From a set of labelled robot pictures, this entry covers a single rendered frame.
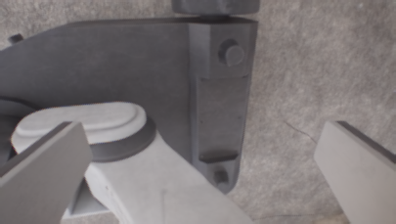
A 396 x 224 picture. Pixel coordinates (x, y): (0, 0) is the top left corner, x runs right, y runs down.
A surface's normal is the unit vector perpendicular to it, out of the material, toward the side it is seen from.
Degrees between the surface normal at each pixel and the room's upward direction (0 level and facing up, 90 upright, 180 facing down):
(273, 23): 0
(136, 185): 90
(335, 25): 0
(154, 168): 90
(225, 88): 0
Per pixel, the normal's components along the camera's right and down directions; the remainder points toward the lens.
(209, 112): 0.19, 0.48
